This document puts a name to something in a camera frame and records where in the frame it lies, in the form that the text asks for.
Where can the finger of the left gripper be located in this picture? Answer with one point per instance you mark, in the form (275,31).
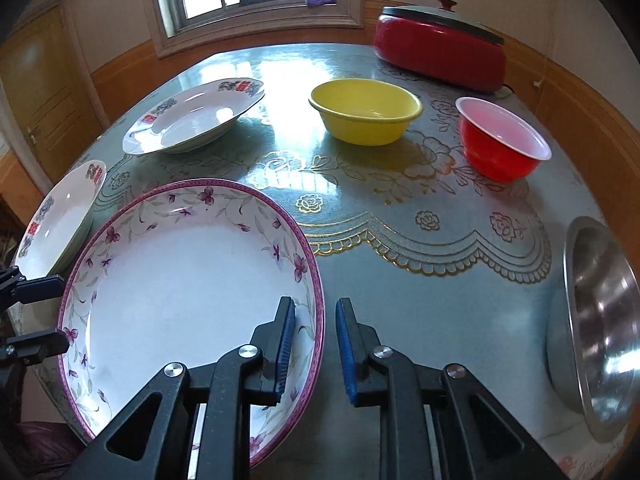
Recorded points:
(16,288)
(33,348)

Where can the yellow plastic bowl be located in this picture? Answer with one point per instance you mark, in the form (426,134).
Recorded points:
(365,112)

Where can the stainless steel basin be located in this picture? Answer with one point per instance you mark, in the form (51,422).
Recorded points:
(592,343)

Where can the red electric cooking pot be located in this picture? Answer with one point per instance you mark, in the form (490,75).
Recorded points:
(441,52)

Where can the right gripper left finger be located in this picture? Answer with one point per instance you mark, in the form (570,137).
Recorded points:
(267,379)

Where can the purple floral rimmed plate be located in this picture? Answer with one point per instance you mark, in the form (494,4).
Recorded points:
(185,273)

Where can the wooden door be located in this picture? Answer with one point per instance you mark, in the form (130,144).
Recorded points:
(49,90)

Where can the grey pot lid red knob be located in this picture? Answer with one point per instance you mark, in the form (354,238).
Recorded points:
(442,17)

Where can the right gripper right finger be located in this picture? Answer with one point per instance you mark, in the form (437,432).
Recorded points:
(363,358)

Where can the red plastic bowl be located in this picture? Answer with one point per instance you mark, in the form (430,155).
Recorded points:
(498,144)

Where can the floral plastic tablecloth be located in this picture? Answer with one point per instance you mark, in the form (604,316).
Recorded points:
(445,264)

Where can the white deep plate red characters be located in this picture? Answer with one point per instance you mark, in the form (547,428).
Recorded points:
(192,118)

